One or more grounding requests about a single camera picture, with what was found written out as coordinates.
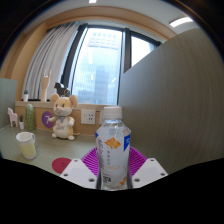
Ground small grey-green desk partition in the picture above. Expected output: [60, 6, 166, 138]
[0, 77, 18, 129]

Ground tall green cactus ornament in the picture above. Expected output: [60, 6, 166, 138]
[24, 103, 36, 132]

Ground wooden hand model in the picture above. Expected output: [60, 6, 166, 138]
[40, 69, 53, 103]

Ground black horse figure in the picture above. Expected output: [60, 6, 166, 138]
[54, 82, 71, 98]

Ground beige plush mouse toy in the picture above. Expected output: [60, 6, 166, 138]
[49, 93, 79, 141]

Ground white pleated curtain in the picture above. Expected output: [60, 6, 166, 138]
[22, 21, 81, 101]

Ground small plant in white pot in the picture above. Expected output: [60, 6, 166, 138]
[22, 89, 30, 102]
[18, 114, 25, 130]

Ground flat round red coaster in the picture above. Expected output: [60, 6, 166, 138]
[51, 157, 73, 175]

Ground pink wooden horse figure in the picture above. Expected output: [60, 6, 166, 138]
[7, 107, 19, 128]

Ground round purple number sign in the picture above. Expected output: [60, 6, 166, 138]
[41, 110, 56, 129]

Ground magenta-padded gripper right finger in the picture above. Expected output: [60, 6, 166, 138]
[127, 146, 169, 190]

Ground large grey-green desk partition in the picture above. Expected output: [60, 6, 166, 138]
[118, 28, 224, 174]

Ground clear plastic water bottle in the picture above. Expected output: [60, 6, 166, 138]
[95, 105, 132, 192]

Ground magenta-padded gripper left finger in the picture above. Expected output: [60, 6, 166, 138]
[59, 147, 100, 190]

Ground white wall socket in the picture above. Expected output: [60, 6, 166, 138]
[98, 110, 105, 125]
[80, 108, 97, 125]

